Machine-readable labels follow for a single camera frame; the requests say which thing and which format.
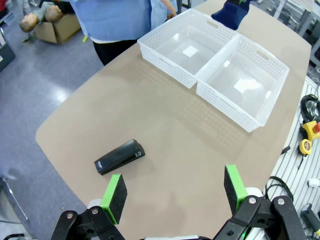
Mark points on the black stapler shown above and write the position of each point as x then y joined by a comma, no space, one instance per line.
117,156

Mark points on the yellow emergency stop box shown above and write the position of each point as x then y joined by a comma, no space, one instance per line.
310,131

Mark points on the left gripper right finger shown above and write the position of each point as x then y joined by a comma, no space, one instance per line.
234,187

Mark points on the person in blue shirt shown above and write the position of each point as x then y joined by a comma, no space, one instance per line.
115,17

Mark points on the navy blue zipper pouch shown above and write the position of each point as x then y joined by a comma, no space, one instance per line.
230,15

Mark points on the dark grey equipment case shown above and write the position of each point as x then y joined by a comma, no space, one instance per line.
6,52

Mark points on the small black clamp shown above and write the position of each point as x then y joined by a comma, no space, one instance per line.
285,149

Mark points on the small white plastic part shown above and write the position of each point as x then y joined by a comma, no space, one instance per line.
314,182

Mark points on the person's left hand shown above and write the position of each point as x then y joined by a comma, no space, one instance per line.
171,14

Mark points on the yellow tape measure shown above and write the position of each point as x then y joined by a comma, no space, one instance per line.
305,147

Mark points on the baby manikin doll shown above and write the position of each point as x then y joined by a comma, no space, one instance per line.
53,13
28,22

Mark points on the translucent white perforated plastic basket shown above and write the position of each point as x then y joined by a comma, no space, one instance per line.
187,40
242,75

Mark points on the person's left forearm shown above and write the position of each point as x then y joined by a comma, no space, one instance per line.
167,5

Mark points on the grey metal workbench frame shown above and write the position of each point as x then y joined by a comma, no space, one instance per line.
303,22

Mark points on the black handheld enabling switch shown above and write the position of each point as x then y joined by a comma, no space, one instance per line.
308,216

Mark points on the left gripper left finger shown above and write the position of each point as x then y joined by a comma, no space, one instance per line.
117,197

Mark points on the brown cardboard box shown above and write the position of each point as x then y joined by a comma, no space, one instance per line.
60,30

